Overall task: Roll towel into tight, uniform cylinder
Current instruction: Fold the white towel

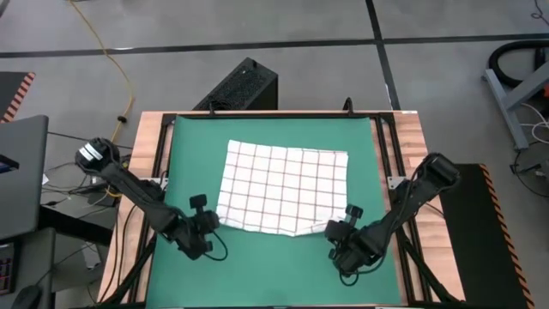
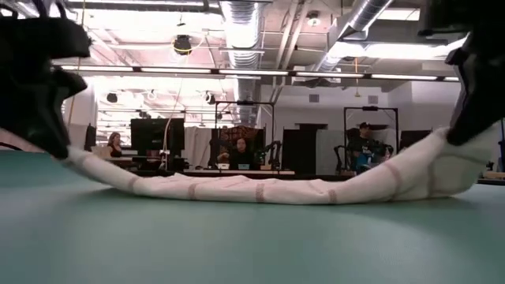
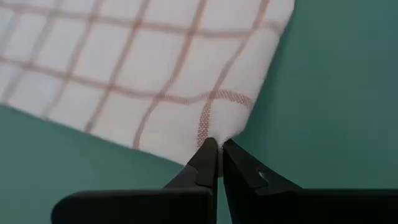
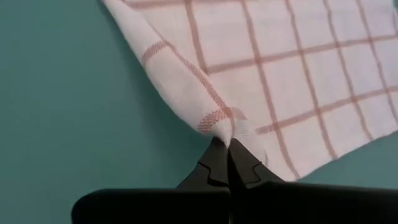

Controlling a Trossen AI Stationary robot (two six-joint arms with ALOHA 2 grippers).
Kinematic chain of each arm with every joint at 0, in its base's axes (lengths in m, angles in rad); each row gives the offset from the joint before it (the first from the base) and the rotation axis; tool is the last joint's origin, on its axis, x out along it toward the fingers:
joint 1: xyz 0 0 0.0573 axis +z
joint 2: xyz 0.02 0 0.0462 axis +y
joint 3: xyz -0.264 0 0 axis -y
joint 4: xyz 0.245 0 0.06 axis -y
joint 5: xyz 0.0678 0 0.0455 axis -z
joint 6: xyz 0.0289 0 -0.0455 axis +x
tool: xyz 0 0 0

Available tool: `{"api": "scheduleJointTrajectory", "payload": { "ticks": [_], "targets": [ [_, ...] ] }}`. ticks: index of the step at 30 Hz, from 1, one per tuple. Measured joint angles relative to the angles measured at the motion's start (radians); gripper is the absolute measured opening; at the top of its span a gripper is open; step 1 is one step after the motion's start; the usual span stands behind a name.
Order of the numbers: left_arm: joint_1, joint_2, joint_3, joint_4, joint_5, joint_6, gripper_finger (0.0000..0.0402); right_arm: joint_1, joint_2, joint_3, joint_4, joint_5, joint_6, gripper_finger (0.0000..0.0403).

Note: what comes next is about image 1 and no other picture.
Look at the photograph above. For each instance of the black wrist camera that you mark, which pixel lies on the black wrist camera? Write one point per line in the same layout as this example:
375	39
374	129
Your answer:
354	210
198	201

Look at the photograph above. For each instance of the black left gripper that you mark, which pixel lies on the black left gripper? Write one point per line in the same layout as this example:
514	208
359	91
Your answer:
197	234

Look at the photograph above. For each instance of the white red-checked towel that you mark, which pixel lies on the white red-checked towel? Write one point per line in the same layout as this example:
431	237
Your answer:
279	189

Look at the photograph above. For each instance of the green table mat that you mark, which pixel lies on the green table mat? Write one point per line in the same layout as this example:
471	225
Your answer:
274	274

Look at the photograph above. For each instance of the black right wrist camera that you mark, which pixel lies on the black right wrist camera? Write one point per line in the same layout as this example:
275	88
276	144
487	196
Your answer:
354	210

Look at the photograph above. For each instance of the white corner bracket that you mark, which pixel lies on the white corner bracket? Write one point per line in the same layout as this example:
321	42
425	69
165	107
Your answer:
395	182
164	183

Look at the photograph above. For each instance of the dark keypad device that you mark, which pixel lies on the dark keypad device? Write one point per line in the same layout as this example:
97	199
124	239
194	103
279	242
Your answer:
6	270

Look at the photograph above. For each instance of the black desk bar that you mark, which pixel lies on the black desk bar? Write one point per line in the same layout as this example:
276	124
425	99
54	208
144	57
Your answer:
77	225

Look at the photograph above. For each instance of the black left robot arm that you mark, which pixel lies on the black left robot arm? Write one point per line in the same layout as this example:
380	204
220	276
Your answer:
128	184

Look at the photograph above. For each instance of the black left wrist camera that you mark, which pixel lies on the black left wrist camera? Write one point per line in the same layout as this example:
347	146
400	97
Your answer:
198	201

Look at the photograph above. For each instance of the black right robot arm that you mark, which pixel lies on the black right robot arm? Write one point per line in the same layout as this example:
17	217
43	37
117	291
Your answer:
412	201

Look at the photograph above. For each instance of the grey metal stand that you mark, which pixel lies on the grey metal stand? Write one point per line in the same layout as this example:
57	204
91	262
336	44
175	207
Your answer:
508	116

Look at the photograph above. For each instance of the black perforated computer case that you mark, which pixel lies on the black perforated computer case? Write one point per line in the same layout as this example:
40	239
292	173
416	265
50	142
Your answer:
240	86

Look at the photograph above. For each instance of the black computer mouse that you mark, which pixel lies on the black computer mouse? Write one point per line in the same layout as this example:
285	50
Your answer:
26	298

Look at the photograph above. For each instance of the dark grey flat monitor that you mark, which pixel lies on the dark grey flat monitor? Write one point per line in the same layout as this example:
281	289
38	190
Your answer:
21	193

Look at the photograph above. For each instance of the black hazard-striped floor mat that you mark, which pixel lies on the black hazard-striped floor mat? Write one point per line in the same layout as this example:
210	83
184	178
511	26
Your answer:
10	92
472	240

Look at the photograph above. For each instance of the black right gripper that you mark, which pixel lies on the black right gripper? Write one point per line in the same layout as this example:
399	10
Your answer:
349	249

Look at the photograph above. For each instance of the black metal table frame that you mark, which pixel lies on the black metal table frame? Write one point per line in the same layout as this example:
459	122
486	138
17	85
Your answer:
279	115

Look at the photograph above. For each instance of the grey desk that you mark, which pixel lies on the grey desk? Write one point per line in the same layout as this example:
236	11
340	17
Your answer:
38	266

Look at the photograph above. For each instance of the black table clamp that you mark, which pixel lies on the black table clamp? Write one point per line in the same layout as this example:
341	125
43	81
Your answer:
212	109
348	106

